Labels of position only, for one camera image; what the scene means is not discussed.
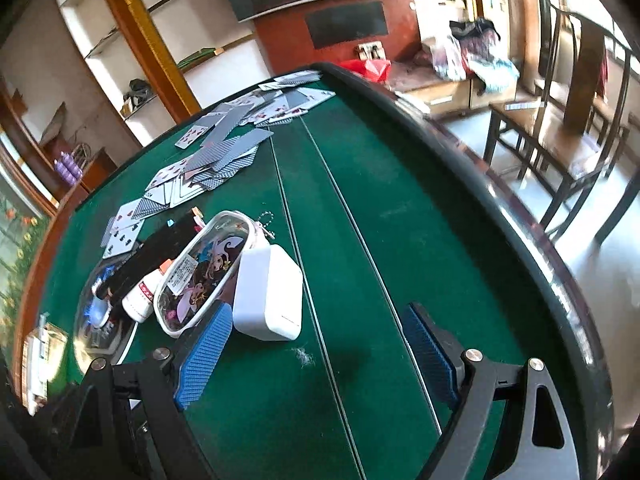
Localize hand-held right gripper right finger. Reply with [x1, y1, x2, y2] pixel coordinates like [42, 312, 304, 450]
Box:
[401, 302, 582, 480]

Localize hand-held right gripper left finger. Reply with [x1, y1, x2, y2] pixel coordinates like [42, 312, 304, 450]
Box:
[50, 302, 235, 480]

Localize clear cartoon print pencil case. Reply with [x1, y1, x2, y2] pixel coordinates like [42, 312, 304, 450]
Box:
[154, 210, 252, 338]

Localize white power adapter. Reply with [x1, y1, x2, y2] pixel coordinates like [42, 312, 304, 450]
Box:
[232, 244, 305, 342]

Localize white bottle with red label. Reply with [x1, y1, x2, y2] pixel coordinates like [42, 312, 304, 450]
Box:
[121, 266, 168, 321]

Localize black pen with red end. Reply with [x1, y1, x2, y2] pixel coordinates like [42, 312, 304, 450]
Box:
[112, 206, 206, 318]

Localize black pen with yellow end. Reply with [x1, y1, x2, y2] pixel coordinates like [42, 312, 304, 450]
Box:
[102, 221, 188, 306]

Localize black pen with blue end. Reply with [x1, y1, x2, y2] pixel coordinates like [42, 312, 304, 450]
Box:
[94, 219, 176, 296]

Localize white tray with gold edge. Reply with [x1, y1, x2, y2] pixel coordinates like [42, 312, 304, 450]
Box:
[19, 312, 69, 417]

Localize table centre dice console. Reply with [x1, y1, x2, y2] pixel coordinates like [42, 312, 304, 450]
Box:
[72, 260, 147, 367]

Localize scattered playing cards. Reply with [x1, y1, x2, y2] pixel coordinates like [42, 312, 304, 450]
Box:
[100, 71, 337, 260]

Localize brown wooden sideboard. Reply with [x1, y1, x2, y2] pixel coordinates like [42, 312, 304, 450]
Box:
[0, 77, 121, 216]

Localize purple bottles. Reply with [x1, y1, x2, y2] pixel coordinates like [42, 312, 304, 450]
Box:
[53, 150, 84, 187]

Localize dark wooden chair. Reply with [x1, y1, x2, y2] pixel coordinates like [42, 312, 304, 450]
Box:
[481, 0, 640, 243]

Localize dark bundle on shelf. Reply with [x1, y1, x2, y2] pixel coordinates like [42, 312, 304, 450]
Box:
[121, 78, 160, 112]

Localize red plastic bag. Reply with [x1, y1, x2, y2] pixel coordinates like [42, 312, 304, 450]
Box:
[339, 58, 394, 82]

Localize green flat item on shelf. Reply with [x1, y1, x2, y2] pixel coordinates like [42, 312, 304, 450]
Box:
[176, 47, 224, 69]

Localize pile of clothes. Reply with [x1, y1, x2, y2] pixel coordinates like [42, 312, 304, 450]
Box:
[431, 17, 522, 95]

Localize metal ball chain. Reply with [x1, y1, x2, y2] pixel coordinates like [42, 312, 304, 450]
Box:
[254, 210, 277, 242]

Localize wall power socket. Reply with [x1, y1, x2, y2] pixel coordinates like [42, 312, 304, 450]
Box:
[354, 41, 387, 62]

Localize white wall shelf unit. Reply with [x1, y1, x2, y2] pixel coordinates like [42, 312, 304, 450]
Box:
[49, 0, 273, 148]

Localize dark wall panel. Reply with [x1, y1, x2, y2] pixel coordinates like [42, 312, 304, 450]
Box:
[304, 0, 389, 50]

